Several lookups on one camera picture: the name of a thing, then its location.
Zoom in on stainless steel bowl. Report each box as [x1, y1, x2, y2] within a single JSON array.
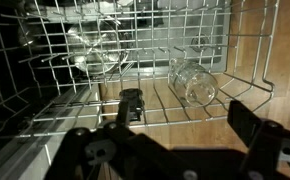
[[65, 18, 132, 76]]

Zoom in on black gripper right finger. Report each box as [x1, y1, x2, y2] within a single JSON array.
[[226, 99, 290, 180]]

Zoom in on clear glass jar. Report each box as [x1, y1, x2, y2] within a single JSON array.
[[167, 57, 220, 109]]

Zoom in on round door vent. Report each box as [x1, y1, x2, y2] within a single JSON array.
[[190, 33, 211, 53]]

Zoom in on grey dishwasher door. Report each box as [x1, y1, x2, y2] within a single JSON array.
[[98, 0, 233, 75]]

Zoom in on black detergent dispenser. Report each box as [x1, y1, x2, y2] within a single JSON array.
[[144, 0, 168, 28]]

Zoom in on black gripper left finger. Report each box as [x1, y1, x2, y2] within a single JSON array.
[[44, 87, 186, 180]]

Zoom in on wire dishwasher rack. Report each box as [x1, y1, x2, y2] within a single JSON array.
[[0, 0, 281, 140]]

